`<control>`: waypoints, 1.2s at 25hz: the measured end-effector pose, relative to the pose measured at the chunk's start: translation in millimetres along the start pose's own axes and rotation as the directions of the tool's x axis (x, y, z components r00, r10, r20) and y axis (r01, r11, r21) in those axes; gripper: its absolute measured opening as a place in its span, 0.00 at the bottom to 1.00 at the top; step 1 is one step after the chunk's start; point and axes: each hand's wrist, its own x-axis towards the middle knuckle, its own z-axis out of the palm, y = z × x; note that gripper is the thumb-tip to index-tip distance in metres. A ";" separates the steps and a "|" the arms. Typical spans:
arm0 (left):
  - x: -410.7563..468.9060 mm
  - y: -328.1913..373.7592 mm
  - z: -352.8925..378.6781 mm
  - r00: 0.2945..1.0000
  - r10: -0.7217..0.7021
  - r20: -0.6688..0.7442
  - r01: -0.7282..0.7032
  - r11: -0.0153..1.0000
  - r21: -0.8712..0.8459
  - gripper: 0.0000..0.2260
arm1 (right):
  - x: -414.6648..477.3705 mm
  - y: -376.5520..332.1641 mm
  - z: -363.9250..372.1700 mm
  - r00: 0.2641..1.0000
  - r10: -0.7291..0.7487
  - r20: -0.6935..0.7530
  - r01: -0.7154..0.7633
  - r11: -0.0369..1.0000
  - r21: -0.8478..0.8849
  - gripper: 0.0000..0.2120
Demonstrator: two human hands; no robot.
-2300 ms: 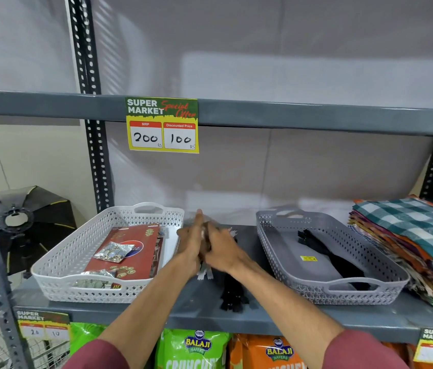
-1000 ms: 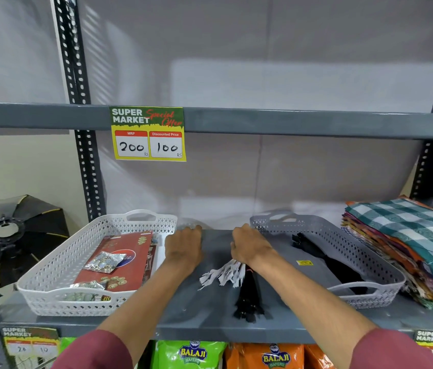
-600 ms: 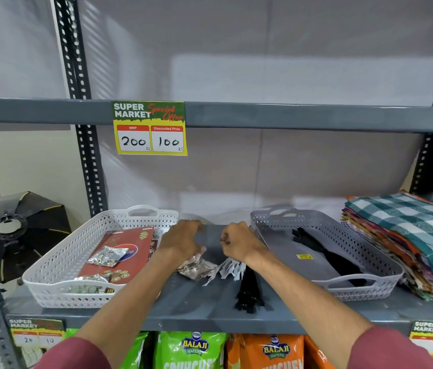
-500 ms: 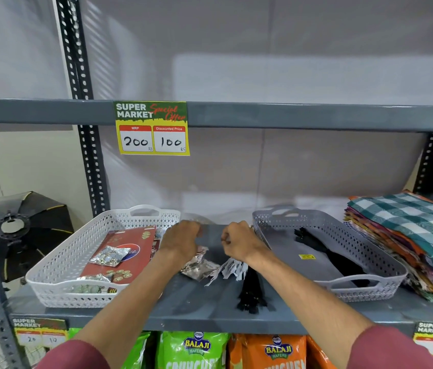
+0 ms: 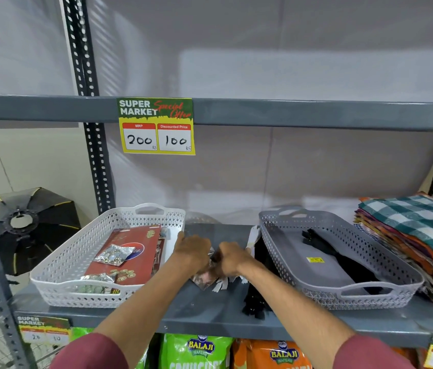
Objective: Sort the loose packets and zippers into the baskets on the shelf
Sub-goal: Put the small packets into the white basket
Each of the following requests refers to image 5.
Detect person's left hand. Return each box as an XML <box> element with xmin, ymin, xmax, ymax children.
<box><xmin>171</xmin><ymin>231</ymin><xmax>214</xmax><ymax>274</ymax></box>

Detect person's right hand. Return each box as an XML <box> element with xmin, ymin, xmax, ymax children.
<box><xmin>216</xmin><ymin>242</ymin><xmax>257</xmax><ymax>279</ymax></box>

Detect clear shiny button packet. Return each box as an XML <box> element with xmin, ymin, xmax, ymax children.
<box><xmin>191</xmin><ymin>248</ymin><xmax>222</xmax><ymax>291</ymax></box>

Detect person's right forearm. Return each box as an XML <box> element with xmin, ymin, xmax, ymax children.
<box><xmin>239</xmin><ymin>255</ymin><xmax>358</xmax><ymax>358</ymax></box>

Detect person's left forearm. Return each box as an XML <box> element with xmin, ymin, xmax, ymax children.
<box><xmin>93</xmin><ymin>257</ymin><xmax>202</xmax><ymax>356</ymax></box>

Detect white zipper strips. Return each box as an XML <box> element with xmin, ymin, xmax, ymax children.
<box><xmin>212</xmin><ymin>275</ymin><xmax>249</xmax><ymax>293</ymax></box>

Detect pile of black zippers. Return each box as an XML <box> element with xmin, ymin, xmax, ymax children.
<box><xmin>241</xmin><ymin>226</ymin><xmax>279</xmax><ymax>320</ymax></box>

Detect red button card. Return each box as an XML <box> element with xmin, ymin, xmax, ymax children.
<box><xmin>85</xmin><ymin>225</ymin><xmax>162</xmax><ymax>286</ymax></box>

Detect grey plastic basket tray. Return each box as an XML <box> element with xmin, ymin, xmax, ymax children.
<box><xmin>259</xmin><ymin>207</ymin><xmax>425</xmax><ymax>311</ymax></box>

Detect clear packet of silver buttons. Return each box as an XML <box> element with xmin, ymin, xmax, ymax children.
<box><xmin>94</xmin><ymin>244</ymin><xmax>136</xmax><ymax>267</ymax></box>

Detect green snack packet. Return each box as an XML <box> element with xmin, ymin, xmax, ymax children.
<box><xmin>70</xmin><ymin>327</ymin><xmax>95</xmax><ymax>342</ymax></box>
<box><xmin>158</xmin><ymin>333</ymin><xmax>237</xmax><ymax>369</ymax></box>

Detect orange snack packet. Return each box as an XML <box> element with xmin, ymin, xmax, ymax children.
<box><xmin>232</xmin><ymin>339</ymin><xmax>313</xmax><ymax>369</ymax></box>
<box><xmin>390</xmin><ymin>347</ymin><xmax>419</xmax><ymax>366</ymax></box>

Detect clear packet of pale buttons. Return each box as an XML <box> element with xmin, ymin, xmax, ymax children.
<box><xmin>75</xmin><ymin>273</ymin><xmax>116</xmax><ymax>295</ymax></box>

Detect white plastic basket tray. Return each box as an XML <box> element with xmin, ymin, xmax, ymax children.
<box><xmin>29</xmin><ymin>203</ymin><xmax>186</xmax><ymax>309</ymax></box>

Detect large green yellow price sign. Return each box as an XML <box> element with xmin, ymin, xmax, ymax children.
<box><xmin>117</xmin><ymin>98</ymin><xmax>196</xmax><ymax>156</ymax></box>

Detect maroon shirt sleeve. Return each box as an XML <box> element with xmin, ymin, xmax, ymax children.
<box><xmin>333</xmin><ymin>334</ymin><xmax>417</xmax><ymax>369</ymax></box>
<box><xmin>49</xmin><ymin>333</ymin><xmax>119</xmax><ymax>369</ymax></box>

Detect grey metal shelf rack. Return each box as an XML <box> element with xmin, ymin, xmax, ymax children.
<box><xmin>0</xmin><ymin>0</ymin><xmax>433</xmax><ymax>369</ymax></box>

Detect black folding softbox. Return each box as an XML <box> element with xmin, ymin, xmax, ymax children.
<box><xmin>0</xmin><ymin>187</ymin><xmax>82</xmax><ymax>277</ymax></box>

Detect stack of colourful folded cloths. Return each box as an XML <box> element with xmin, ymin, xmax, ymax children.
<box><xmin>353</xmin><ymin>193</ymin><xmax>433</xmax><ymax>313</ymax></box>

